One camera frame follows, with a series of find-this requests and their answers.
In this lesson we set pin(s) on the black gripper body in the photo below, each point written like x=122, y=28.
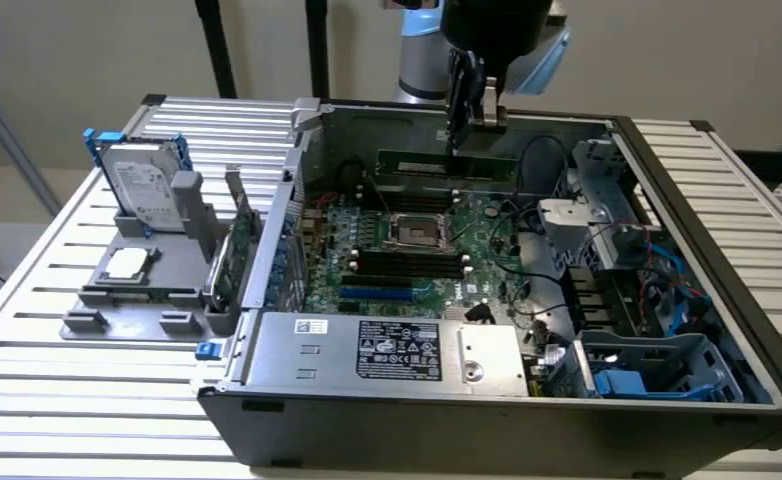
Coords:
x=494, y=25

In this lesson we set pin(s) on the green RAM stick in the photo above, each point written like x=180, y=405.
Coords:
x=412, y=164

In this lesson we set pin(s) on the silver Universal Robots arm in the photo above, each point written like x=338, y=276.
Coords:
x=421, y=60

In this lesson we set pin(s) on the black RAM slot bank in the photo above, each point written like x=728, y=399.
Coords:
x=410, y=264
x=408, y=199

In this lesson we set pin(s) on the blue expansion slot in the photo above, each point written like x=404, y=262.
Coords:
x=378, y=294

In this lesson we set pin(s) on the metal CPU socket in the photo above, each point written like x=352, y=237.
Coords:
x=420, y=230

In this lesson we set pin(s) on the grey metal disk bay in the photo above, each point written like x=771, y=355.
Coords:
x=605, y=220

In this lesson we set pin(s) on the green motherboard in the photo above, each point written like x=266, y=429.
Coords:
x=485, y=250

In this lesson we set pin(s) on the green graphics card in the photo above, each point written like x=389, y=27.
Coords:
x=237, y=250

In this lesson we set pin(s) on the hard disk in blue carrier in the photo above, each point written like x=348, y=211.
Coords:
x=144, y=190

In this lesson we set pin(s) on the silver power supply unit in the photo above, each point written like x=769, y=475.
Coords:
x=338, y=355

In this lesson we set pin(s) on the grey parts rack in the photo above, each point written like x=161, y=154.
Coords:
x=178, y=280

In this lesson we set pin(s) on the blue plastic disk bay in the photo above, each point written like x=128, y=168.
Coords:
x=665, y=365

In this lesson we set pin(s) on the silver CPU chip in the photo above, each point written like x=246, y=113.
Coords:
x=128, y=263

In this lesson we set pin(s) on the small blue plastic clip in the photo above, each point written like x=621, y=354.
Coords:
x=209, y=350

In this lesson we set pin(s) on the open black PC case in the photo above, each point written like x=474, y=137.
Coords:
x=432, y=430

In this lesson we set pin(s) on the grey slanted metal pole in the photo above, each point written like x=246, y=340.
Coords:
x=5, y=135

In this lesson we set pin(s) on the black upright post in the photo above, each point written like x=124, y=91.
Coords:
x=318, y=50
x=218, y=50

